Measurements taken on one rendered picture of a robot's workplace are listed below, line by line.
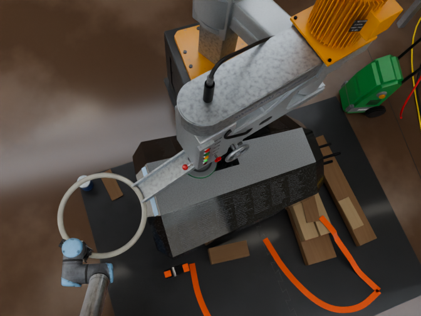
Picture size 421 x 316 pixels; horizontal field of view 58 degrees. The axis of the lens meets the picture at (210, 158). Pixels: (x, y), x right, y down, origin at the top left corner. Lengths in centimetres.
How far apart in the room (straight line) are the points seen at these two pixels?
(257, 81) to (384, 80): 183
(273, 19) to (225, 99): 67
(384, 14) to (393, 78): 172
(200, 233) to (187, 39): 136
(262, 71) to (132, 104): 199
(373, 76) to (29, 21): 310
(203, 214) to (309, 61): 115
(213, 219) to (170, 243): 31
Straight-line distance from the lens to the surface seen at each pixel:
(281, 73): 169
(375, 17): 163
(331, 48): 179
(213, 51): 263
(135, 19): 394
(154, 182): 226
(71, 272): 194
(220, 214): 242
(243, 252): 301
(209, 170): 235
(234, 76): 164
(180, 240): 245
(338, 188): 335
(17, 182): 348
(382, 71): 337
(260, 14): 212
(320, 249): 320
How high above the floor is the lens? 311
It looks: 72 degrees down
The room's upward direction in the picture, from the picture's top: 12 degrees clockwise
